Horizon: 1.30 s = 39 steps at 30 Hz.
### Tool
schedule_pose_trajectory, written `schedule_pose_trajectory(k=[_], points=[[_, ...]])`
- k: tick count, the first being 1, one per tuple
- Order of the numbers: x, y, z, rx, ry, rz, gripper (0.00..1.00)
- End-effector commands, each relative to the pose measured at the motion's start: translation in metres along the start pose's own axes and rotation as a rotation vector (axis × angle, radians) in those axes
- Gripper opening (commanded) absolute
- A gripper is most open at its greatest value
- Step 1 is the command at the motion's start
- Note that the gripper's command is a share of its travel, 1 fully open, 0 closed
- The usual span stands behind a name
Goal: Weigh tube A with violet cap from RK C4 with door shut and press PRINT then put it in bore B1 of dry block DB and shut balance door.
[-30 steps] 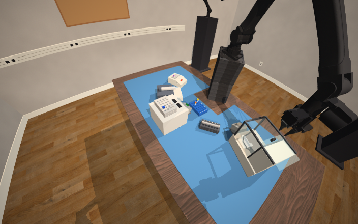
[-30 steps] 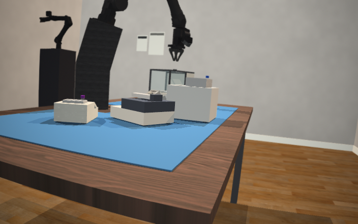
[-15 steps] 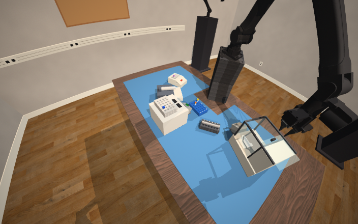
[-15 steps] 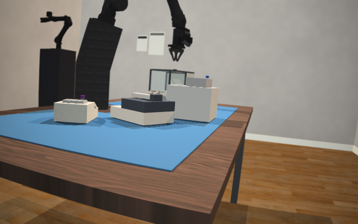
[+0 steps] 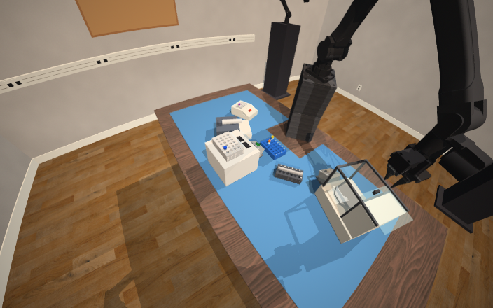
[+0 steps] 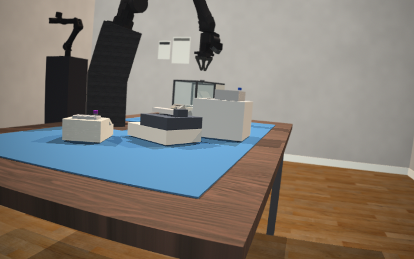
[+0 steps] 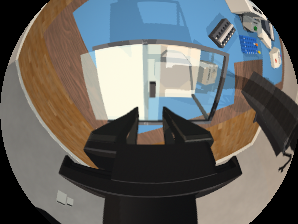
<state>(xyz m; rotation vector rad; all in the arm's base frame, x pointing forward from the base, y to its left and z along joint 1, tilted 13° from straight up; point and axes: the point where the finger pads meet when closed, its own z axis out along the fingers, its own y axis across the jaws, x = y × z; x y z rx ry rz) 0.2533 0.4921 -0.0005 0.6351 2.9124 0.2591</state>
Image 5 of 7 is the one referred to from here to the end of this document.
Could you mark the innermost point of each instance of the blue tube rack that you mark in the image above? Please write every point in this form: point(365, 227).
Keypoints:
point(274, 149)

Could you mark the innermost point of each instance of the blue flat mat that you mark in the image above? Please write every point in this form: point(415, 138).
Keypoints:
point(284, 220)

